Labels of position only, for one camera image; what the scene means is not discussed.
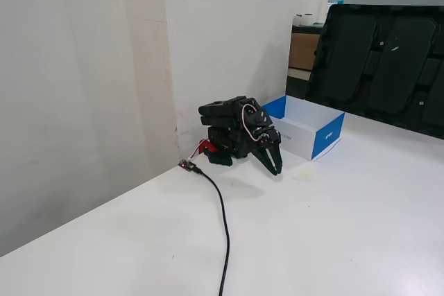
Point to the controller board with red led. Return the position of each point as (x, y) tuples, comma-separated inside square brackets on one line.
[(186, 165)]

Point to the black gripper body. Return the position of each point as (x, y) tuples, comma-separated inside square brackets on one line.
[(268, 143)]

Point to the black plastic tray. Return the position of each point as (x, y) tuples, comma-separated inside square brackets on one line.
[(378, 67)]

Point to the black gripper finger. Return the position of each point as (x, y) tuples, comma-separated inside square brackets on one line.
[(278, 159), (265, 161)]

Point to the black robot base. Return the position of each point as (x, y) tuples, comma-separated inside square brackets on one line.
[(229, 147)]

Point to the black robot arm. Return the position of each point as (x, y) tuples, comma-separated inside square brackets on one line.
[(225, 112)]

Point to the red table clamp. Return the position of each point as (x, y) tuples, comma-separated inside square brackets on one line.
[(207, 146)]

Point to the brown cardboard box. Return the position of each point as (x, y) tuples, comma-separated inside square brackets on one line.
[(303, 51)]

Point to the blue white cardboard box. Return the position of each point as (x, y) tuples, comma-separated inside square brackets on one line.
[(324, 138)]

